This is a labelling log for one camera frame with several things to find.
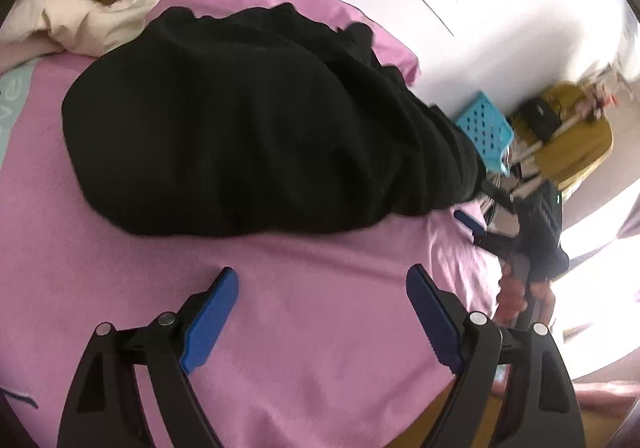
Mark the blue perforated plastic basket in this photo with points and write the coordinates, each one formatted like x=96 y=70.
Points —
x=482 y=133

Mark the cream cloth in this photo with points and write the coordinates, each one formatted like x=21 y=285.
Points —
x=100 y=13

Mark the pink bed sheet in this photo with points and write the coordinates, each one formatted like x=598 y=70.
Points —
x=300 y=303

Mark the pink pillow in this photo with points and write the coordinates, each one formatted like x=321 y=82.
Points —
x=395 y=61

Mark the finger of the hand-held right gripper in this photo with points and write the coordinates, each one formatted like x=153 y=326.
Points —
x=497 y=193
x=470 y=223

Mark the person's right hand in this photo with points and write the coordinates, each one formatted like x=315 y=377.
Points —
x=512 y=300

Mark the mustard yellow hanging cloth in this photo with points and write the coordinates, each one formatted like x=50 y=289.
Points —
x=580 y=153

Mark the black garment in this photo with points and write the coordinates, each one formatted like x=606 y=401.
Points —
x=250 y=128

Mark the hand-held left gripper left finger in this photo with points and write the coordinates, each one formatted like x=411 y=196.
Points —
x=210 y=318

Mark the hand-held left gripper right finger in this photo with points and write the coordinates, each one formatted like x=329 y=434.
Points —
x=432 y=318

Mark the small black box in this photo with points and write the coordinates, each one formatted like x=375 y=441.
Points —
x=537 y=116

